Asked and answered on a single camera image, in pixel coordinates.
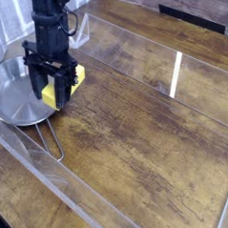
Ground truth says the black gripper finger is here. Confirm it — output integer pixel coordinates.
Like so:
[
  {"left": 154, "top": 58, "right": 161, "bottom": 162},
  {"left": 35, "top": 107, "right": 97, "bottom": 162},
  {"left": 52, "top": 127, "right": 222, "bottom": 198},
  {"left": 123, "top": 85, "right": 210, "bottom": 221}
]
[
  {"left": 54, "top": 71, "right": 77, "bottom": 109},
  {"left": 28, "top": 65, "right": 48, "bottom": 99}
]

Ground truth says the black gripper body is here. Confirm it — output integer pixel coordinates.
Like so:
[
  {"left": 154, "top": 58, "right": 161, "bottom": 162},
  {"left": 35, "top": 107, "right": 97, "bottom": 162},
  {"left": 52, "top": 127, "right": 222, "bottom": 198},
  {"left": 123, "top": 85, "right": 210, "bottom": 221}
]
[{"left": 22, "top": 9, "right": 77, "bottom": 80}]

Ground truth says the yellow butter box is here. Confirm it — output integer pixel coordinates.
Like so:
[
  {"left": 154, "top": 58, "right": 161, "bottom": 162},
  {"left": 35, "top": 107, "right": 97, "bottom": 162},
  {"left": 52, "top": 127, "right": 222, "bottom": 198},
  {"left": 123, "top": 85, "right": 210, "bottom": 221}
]
[{"left": 41, "top": 66, "right": 85, "bottom": 111}]

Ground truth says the silver metal pan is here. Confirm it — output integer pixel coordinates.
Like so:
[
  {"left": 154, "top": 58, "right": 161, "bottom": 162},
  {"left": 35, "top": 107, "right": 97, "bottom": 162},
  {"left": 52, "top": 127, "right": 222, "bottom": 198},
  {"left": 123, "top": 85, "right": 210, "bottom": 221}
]
[{"left": 0, "top": 56, "right": 65, "bottom": 161}]

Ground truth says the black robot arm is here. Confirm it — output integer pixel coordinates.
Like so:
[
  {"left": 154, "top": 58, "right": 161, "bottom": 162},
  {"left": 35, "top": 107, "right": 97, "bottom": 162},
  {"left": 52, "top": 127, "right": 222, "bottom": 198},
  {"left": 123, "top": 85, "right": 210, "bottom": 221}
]
[{"left": 22, "top": 0, "right": 78, "bottom": 109}]

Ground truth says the clear acrylic back barrier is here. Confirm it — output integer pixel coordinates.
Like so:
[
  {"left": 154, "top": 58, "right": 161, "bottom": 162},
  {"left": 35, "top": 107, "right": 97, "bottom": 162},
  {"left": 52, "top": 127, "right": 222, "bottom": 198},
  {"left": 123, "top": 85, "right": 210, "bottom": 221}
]
[{"left": 70, "top": 12, "right": 228, "bottom": 127}]

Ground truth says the clear acrylic barrier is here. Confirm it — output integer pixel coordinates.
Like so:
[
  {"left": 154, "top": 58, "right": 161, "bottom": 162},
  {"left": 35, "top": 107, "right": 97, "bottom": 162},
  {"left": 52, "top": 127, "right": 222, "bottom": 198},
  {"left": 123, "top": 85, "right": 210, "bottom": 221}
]
[
  {"left": 70, "top": 12, "right": 228, "bottom": 127},
  {"left": 0, "top": 120, "right": 140, "bottom": 228}
]

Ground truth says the clear acrylic front barrier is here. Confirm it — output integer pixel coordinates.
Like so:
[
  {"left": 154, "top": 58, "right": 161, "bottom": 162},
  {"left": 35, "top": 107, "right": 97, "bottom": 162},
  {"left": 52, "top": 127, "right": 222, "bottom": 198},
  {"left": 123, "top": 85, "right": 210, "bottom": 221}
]
[{"left": 0, "top": 120, "right": 140, "bottom": 228}]

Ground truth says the black strip on table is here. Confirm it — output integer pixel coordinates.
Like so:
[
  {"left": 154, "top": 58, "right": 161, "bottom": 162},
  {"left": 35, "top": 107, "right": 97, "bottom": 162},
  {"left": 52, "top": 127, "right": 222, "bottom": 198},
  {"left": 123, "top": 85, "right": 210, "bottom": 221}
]
[{"left": 159, "top": 4, "right": 225, "bottom": 34}]

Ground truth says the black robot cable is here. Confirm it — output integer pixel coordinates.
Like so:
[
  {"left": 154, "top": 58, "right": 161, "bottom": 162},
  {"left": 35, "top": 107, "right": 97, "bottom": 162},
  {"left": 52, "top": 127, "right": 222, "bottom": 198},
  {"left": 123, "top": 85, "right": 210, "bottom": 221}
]
[{"left": 61, "top": 7, "right": 80, "bottom": 38}]

